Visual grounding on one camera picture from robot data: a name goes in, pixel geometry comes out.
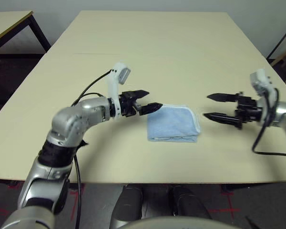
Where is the black robot foot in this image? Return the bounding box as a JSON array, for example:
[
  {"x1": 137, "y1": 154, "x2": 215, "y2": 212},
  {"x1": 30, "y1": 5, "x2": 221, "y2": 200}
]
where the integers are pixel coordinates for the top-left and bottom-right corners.
[
  {"x1": 168, "y1": 186, "x2": 212, "y2": 220},
  {"x1": 111, "y1": 186, "x2": 143, "y2": 229}
]

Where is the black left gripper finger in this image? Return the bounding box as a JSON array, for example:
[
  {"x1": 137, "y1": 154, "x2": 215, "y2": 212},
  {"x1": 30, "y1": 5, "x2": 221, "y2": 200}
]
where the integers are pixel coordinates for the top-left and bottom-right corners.
[
  {"x1": 140, "y1": 102, "x2": 163, "y2": 117},
  {"x1": 127, "y1": 90, "x2": 150, "y2": 100}
]

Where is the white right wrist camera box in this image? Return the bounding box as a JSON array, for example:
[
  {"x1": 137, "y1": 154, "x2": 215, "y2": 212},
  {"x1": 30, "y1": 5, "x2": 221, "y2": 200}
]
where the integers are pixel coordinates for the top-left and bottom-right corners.
[{"x1": 249, "y1": 69, "x2": 279, "y2": 126}]

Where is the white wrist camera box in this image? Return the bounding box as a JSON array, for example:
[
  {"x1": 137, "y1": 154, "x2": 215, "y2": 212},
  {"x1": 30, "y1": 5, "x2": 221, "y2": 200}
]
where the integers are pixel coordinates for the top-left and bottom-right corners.
[
  {"x1": 106, "y1": 62, "x2": 132, "y2": 117},
  {"x1": 249, "y1": 69, "x2": 279, "y2": 126}
]

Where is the black left robot foot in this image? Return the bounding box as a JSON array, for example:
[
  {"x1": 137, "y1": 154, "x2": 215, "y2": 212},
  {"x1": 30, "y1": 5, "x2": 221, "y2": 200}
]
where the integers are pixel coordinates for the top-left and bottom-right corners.
[{"x1": 111, "y1": 186, "x2": 143, "y2": 229}]

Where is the grey robot torso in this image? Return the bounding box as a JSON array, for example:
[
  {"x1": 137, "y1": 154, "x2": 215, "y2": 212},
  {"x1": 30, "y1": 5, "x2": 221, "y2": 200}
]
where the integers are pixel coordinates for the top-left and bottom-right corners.
[{"x1": 119, "y1": 216, "x2": 239, "y2": 229}]

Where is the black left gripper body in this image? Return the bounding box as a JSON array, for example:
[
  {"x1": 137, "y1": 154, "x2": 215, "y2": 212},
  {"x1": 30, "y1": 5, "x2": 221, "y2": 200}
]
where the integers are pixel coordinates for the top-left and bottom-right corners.
[{"x1": 119, "y1": 92, "x2": 141, "y2": 119}]

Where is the light blue terry towel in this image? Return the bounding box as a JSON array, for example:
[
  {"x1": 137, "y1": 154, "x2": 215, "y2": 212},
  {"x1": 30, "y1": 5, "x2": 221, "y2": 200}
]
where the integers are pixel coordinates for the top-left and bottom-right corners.
[{"x1": 146, "y1": 104, "x2": 202, "y2": 144}]

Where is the black-framed side table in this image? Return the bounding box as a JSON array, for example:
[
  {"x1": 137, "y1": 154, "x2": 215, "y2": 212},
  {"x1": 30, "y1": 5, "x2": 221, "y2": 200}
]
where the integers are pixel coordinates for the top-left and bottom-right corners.
[{"x1": 0, "y1": 10, "x2": 51, "y2": 72}]

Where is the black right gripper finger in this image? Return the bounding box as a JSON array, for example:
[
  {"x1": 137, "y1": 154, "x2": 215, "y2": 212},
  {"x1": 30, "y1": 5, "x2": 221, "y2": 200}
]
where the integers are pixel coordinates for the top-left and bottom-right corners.
[
  {"x1": 206, "y1": 93, "x2": 239, "y2": 103},
  {"x1": 203, "y1": 112, "x2": 241, "y2": 128}
]

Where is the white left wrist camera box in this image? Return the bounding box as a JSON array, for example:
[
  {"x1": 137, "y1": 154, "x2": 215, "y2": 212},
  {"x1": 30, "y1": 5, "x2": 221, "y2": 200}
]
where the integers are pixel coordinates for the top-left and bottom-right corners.
[{"x1": 106, "y1": 62, "x2": 132, "y2": 117}]

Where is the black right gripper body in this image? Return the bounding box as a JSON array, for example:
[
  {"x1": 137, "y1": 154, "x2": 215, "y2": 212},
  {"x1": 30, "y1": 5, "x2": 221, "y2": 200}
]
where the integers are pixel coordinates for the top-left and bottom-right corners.
[{"x1": 235, "y1": 92, "x2": 263, "y2": 129}]

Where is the black right robot foot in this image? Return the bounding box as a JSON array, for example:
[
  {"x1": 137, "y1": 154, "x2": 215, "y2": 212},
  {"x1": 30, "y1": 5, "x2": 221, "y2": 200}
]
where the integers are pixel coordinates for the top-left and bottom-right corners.
[{"x1": 168, "y1": 186, "x2": 212, "y2": 220}]

